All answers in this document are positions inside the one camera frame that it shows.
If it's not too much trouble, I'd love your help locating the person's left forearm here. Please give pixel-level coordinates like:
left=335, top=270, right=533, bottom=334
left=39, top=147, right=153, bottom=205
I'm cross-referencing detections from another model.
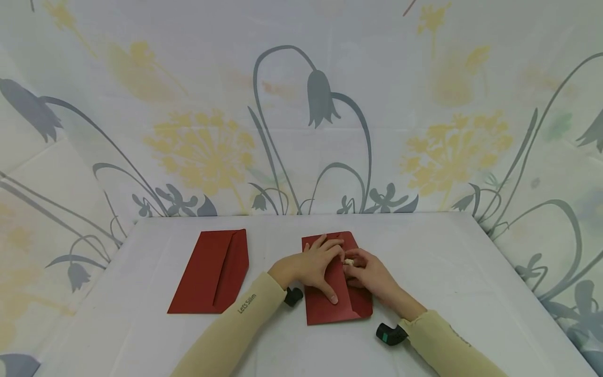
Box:
left=170, top=271, right=288, bottom=377

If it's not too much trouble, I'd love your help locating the black wrist band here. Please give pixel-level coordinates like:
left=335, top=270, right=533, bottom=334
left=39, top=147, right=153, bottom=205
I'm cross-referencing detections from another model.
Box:
left=375, top=323, right=410, bottom=347
left=283, top=286, right=305, bottom=308

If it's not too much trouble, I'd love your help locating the person's left hand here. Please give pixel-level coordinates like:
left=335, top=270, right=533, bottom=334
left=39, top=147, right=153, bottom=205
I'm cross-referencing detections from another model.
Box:
left=269, top=234, right=347, bottom=306

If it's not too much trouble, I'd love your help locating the person's right forearm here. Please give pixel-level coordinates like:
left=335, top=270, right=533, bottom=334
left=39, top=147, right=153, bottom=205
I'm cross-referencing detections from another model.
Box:
left=377, top=287, right=509, bottom=377

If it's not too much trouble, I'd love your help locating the person's right hand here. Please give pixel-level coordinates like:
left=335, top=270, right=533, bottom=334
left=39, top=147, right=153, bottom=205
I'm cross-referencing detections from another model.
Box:
left=343, top=249, right=402, bottom=311

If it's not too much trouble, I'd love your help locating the red paper envelope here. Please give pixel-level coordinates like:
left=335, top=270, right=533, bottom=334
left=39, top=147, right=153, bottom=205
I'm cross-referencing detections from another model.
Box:
left=301, top=231, right=374, bottom=327
left=166, top=228, right=250, bottom=315

